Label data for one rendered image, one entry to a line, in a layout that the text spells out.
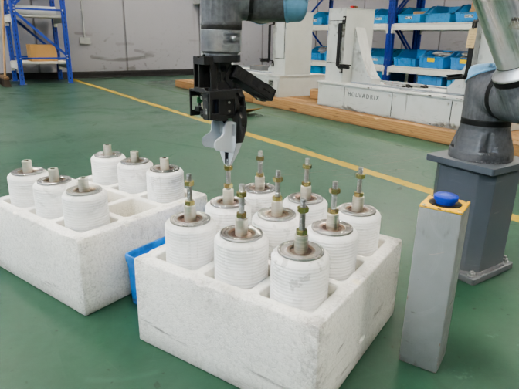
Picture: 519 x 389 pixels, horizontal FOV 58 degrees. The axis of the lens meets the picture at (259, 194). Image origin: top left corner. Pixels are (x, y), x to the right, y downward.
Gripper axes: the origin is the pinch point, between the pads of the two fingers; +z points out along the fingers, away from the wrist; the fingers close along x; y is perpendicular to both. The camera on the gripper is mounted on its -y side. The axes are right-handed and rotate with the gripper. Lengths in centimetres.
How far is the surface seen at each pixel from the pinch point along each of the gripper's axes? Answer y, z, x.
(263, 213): -0.7, 9.3, 9.8
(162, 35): -306, -24, -595
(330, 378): 4.5, 29.6, 34.0
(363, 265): -10.6, 16.7, 27.0
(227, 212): 3.5, 10.1, 3.6
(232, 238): 11.1, 9.3, 15.7
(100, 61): -210, 12, -604
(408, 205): -92, 35, -16
